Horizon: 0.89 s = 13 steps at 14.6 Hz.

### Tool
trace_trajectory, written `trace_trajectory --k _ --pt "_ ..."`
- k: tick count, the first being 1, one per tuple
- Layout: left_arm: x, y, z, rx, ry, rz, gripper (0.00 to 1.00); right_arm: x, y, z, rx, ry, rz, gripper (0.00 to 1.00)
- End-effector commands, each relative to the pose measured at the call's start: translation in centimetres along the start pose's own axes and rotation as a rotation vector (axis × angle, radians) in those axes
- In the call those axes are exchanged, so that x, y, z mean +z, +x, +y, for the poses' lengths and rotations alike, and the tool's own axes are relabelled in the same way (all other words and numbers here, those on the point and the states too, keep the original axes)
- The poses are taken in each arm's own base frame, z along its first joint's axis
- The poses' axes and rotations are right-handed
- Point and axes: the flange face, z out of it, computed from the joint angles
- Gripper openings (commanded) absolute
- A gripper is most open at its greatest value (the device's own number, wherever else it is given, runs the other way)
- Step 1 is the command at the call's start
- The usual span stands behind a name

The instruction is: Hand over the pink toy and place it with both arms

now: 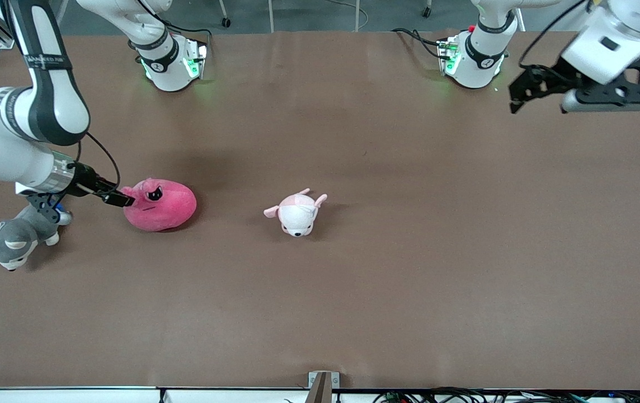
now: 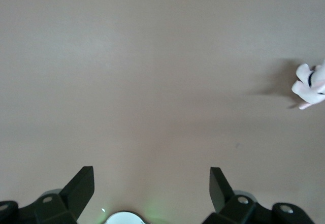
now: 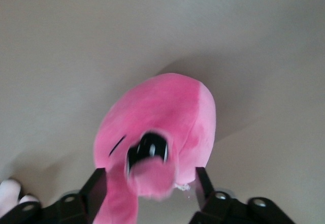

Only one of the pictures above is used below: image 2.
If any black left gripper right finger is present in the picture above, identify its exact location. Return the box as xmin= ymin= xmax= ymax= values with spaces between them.
xmin=203 ymin=167 xmax=315 ymax=224

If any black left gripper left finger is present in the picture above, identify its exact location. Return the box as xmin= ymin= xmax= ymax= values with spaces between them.
xmin=0 ymin=166 xmax=95 ymax=224

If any white pink dog plush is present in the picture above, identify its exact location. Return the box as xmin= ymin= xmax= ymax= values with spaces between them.
xmin=291 ymin=57 xmax=325 ymax=110

